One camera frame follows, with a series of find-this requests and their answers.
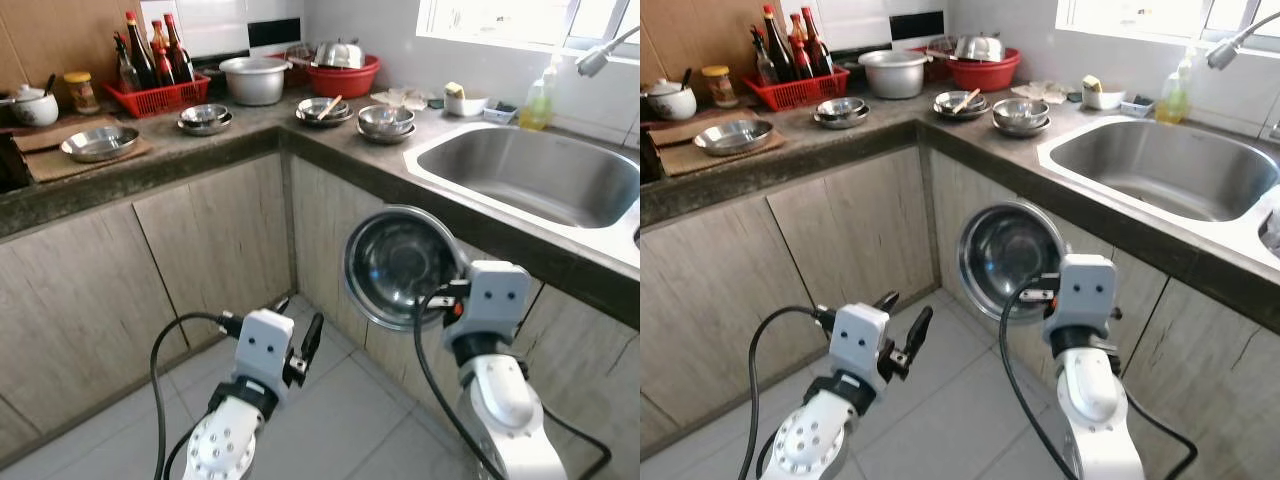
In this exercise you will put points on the wooden chopstick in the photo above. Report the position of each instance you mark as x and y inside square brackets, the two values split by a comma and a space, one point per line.
[330, 107]
[968, 100]

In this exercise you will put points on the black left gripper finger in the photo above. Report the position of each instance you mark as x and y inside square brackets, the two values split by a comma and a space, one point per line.
[918, 330]
[281, 304]
[886, 300]
[313, 335]

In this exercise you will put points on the red plastic bottle basket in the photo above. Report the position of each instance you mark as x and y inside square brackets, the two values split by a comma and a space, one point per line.
[795, 93]
[155, 100]

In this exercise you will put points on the red labelled sauce bottle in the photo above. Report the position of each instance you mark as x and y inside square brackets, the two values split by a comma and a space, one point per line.
[162, 62]
[802, 55]

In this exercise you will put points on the yellow dish soap bottle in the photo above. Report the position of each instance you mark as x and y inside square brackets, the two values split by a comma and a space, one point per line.
[537, 108]
[1173, 100]

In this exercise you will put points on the tall dark sauce bottle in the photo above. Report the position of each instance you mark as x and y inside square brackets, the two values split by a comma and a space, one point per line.
[140, 62]
[780, 55]

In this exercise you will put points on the large flat cardboard sheet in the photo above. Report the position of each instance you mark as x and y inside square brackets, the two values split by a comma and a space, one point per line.
[685, 160]
[45, 165]

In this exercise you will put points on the stainless steel double sink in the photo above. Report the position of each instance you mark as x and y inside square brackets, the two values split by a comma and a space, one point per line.
[530, 175]
[1160, 165]

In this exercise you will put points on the small flat cardboard sheet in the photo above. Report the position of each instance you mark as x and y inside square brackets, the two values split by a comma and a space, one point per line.
[45, 133]
[685, 128]

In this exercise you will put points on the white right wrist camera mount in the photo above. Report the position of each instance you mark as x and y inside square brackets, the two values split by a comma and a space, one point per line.
[497, 300]
[1085, 295]

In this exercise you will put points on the small white bowl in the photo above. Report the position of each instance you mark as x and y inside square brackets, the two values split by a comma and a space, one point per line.
[1104, 100]
[466, 106]

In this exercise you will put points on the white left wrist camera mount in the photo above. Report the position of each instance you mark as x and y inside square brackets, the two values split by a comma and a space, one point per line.
[858, 345]
[262, 350]

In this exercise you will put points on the steel plate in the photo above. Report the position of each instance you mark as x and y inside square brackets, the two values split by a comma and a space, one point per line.
[322, 122]
[842, 124]
[960, 116]
[205, 130]

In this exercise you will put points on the brown cardboard wall guard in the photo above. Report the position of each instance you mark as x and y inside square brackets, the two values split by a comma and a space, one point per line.
[700, 30]
[60, 35]

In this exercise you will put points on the crumpled clear plastic wrap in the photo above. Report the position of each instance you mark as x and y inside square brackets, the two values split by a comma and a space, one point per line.
[1042, 92]
[405, 98]

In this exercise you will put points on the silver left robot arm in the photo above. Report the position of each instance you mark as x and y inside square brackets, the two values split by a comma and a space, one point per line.
[815, 450]
[225, 450]

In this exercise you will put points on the aluminium cooking pot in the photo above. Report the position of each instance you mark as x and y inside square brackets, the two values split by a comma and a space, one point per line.
[255, 85]
[895, 78]

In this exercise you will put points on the small clear glass bottle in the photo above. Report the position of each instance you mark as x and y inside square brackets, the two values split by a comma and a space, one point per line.
[127, 75]
[766, 68]

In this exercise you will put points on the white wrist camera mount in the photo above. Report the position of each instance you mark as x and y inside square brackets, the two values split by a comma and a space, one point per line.
[497, 300]
[262, 350]
[1085, 295]
[858, 345]

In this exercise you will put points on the yellow lidded glass jar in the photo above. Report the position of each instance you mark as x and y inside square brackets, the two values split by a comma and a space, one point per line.
[720, 88]
[82, 95]

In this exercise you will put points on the red plastic basin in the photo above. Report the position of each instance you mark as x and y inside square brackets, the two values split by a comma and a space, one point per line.
[983, 73]
[343, 80]

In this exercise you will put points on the small white blue container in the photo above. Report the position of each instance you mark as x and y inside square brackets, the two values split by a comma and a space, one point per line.
[1138, 107]
[500, 113]

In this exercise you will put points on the dark red capped bottle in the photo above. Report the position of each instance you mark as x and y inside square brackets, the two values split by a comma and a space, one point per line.
[180, 58]
[820, 50]

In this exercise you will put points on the yellow green sponge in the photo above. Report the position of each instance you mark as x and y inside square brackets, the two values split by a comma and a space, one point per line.
[1092, 83]
[454, 90]

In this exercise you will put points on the white ceramic lidded pot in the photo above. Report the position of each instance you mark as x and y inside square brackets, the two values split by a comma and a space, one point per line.
[32, 108]
[670, 102]

